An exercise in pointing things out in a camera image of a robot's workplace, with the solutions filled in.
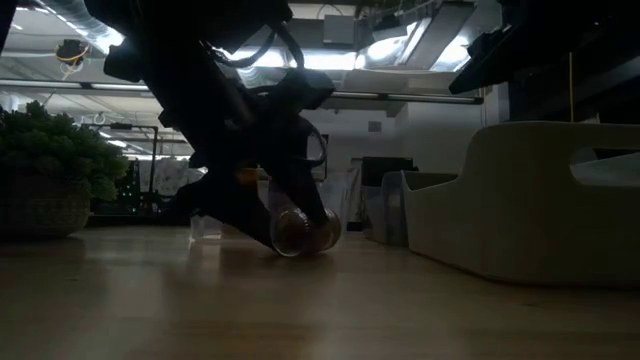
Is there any black cabinet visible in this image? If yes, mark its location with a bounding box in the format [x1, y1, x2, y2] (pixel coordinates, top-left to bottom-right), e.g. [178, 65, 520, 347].
[359, 156, 419, 189]

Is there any yellow cable reel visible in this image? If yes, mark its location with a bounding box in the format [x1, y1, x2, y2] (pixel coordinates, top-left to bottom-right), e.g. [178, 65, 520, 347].
[54, 38, 91, 69]

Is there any black gantry frame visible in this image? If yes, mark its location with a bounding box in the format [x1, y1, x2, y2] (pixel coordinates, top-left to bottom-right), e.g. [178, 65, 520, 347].
[82, 122, 160, 211]

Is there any grey ceiling unit box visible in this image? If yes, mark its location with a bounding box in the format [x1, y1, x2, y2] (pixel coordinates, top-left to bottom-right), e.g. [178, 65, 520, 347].
[322, 13, 357, 46]

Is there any silver ventilation duct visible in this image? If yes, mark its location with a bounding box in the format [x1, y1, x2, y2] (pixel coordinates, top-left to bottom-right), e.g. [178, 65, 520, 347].
[39, 0, 126, 51]

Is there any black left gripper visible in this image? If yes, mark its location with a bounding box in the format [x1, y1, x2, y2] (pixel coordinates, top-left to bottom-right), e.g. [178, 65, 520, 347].
[159, 74, 331, 249]

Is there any grey translucent plastic bin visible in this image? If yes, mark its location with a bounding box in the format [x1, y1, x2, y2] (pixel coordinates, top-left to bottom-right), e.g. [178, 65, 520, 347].
[366, 171, 409, 247]

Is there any ceiling light panel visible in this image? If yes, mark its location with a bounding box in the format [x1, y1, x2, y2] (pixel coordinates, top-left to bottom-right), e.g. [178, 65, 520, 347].
[219, 47, 359, 71]

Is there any horizontal light bar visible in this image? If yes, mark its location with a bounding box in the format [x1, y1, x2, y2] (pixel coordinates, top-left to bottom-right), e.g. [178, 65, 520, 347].
[0, 78, 485, 105]

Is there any small glass jar cork lid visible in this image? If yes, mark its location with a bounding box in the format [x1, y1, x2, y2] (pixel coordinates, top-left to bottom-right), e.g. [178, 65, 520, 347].
[269, 204, 344, 258]

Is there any faux green plant in pot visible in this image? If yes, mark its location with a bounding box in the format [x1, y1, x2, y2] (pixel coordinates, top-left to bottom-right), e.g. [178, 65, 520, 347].
[0, 99, 130, 240]

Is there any white plastic bin with handles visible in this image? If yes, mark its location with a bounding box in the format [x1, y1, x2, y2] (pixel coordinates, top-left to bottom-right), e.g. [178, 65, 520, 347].
[401, 121, 640, 290]

